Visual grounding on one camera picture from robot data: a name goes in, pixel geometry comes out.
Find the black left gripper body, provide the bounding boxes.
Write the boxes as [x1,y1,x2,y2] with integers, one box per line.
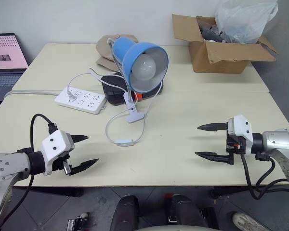
[51,150,74,177]

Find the clear plastic bag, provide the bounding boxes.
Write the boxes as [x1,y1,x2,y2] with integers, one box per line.
[214,0,279,45]

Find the dark rounded shape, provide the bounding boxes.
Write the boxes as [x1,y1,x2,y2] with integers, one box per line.
[170,194,209,230]
[110,195,141,231]

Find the black caster wheel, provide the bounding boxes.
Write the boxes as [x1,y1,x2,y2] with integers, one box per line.
[66,211,90,231]

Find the brown cardboard box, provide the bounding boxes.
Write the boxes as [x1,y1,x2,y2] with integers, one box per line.
[171,13,279,74]

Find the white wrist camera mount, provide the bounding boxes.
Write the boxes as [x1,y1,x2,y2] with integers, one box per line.
[40,130,75,177]
[227,115,254,155]

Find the white inline cord switch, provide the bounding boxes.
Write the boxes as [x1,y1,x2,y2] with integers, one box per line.
[115,139,136,147]

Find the beige cloth cap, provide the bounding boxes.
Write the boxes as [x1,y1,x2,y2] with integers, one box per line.
[95,34,139,71]

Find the blue clip desk lamp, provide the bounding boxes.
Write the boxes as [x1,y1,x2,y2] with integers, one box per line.
[107,37,170,124]

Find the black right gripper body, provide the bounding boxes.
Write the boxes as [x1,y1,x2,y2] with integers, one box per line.
[225,131,247,166]

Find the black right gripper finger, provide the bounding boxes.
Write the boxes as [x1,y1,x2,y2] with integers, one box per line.
[197,122,229,132]
[194,151,232,165]

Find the black box with orange part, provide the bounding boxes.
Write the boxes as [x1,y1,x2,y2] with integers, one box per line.
[101,72,164,106]

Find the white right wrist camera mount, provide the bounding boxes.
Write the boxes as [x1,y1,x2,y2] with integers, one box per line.
[227,115,254,155]

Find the white lamp power cord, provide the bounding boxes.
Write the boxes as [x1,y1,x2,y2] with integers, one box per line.
[66,68,164,147]

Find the white power strip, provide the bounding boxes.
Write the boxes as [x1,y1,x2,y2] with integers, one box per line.
[54,87,107,116]

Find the dark items in cardboard box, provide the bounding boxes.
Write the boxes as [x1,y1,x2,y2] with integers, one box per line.
[197,20,223,43]

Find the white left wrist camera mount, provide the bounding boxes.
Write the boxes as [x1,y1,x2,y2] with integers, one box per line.
[40,130,75,177]

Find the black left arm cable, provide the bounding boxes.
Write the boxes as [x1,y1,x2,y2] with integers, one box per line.
[4,113,58,217]

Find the laptop with pink screen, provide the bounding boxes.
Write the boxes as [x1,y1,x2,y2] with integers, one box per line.
[0,33,30,117]

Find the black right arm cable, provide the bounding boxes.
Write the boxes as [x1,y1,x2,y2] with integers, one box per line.
[240,153,289,201]

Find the grey power strip cable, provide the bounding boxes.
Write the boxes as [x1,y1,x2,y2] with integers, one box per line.
[4,89,64,98]

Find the white frosted light bulb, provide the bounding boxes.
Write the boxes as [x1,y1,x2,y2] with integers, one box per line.
[131,53,158,81]

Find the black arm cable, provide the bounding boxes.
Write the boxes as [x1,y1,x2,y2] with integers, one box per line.
[240,153,289,201]
[4,113,58,217]

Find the white sneaker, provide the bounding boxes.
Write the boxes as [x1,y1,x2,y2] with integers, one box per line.
[231,211,273,231]

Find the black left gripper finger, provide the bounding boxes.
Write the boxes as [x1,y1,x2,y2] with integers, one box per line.
[69,158,100,176]
[70,134,90,145]

